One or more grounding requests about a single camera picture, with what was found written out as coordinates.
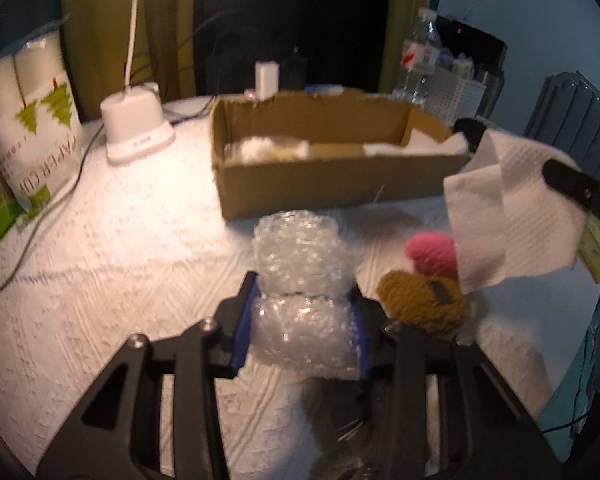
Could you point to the white paper towel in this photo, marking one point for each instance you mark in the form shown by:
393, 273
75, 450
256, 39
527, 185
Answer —
520, 220

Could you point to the black box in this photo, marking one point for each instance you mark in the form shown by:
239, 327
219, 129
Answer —
480, 45

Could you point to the brown and pink plush toy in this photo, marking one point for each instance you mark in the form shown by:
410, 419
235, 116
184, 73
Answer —
420, 305

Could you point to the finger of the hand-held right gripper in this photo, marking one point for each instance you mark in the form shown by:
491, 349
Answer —
471, 131
587, 192

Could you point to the clear plastic water bottle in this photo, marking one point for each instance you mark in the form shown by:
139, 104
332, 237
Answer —
419, 60

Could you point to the clear bubble wrap roll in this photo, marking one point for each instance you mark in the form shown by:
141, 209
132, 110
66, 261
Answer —
300, 280

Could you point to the white textured tablecloth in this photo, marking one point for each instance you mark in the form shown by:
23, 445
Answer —
130, 270

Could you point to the brown cardboard box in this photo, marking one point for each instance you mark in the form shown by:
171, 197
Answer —
330, 180

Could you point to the white cotton wad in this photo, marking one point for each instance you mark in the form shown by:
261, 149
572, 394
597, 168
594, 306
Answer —
260, 149

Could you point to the white perforated basket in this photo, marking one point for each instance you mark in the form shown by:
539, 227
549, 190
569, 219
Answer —
455, 95

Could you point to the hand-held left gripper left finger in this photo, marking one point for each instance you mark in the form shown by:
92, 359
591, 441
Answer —
244, 330

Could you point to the pink yarn ball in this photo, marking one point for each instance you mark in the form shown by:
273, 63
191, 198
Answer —
432, 255

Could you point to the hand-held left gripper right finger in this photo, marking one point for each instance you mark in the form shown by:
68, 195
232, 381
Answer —
362, 330

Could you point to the grey radiator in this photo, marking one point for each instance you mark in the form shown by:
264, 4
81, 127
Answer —
575, 110

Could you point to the olive green curtain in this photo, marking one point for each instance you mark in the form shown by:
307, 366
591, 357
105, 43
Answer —
405, 15
165, 25

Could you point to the white tissue sheet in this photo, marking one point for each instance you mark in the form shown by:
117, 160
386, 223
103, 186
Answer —
430, 145

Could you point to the white paper cup bag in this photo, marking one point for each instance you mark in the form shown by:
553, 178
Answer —
35, 120

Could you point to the white power adapter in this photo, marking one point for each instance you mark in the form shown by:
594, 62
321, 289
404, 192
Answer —
267, 80

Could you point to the white desk lamp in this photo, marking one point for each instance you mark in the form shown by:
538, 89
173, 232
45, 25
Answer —
135, 125

